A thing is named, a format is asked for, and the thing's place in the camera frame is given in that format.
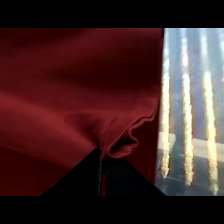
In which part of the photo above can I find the dark red garment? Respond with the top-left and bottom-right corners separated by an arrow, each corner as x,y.
0,27 -> 165,197

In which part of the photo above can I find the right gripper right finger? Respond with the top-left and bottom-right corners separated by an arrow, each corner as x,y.
105,157 -> 166,197

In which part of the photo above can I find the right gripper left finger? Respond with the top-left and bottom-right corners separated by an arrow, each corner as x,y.
41,145 -> 102,197

